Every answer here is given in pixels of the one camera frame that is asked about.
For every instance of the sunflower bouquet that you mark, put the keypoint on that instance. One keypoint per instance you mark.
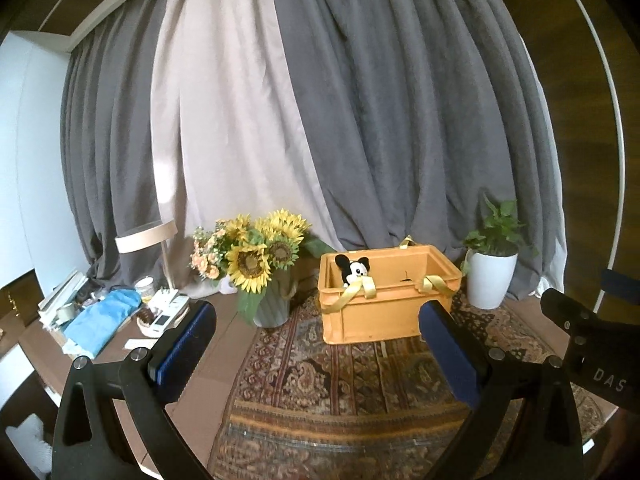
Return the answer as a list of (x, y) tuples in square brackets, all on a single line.
[(247, 262)]

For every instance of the green potted plant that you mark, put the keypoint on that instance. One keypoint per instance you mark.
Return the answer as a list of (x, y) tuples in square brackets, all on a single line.
[(495, 237)]

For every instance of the white plant pot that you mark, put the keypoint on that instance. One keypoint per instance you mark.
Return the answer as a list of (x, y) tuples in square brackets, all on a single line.
[(490, 280)]

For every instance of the stack of white boards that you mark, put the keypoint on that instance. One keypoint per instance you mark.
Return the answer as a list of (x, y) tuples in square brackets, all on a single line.
[(60, 292)]

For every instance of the white bubble wrap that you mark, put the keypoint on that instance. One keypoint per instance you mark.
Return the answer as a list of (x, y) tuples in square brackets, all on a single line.
[(27, 442)]

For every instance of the wooden cabinet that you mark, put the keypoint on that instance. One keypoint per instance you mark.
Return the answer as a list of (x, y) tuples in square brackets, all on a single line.
[(20, 305)]

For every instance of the patterned rug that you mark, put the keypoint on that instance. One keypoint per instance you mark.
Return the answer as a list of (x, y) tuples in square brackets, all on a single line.
[(325, 385)]

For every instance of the beige round lamp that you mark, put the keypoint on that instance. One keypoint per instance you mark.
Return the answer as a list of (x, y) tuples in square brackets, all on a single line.
[(145, 237)]

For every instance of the beige curtain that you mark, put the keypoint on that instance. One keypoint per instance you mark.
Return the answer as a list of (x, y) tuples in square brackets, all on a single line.
[(225, 135)]

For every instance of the white small box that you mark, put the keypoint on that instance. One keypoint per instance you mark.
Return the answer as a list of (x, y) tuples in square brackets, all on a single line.
[(170, 299)]

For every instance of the grey ribbed vase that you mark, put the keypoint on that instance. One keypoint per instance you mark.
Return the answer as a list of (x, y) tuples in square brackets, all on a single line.
[(272, 310)]

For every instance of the white paper card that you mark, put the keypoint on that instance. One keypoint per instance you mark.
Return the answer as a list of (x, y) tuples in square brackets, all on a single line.
[(139, 344)]

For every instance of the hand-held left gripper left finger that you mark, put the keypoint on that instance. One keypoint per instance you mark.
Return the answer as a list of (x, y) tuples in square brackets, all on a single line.
[(185, 350)]

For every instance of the mouse plush toy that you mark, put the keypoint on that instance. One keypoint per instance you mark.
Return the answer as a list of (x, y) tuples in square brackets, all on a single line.
[(356, 271)]

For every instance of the small glass jar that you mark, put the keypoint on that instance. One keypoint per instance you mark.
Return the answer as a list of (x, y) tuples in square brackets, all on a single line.
[(145, 287)]

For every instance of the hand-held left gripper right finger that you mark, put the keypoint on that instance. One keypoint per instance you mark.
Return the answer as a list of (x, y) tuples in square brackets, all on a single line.
[(450, 355)]

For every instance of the yellow plastic crate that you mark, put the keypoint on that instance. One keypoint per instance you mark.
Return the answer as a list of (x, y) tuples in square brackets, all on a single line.
[(370, 320)]

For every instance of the blue cloth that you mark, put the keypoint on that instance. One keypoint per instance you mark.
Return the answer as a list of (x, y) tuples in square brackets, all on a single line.
[(100, 320)]

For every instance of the grey curtain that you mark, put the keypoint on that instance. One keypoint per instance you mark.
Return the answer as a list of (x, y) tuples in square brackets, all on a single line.
[(400, 110)]

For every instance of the white handheld device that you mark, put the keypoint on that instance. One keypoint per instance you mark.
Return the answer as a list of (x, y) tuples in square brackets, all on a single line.
[(165, 320)]

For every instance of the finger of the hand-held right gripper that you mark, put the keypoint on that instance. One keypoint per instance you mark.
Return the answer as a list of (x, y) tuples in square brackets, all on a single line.
[(622, 286), (567, 310)]

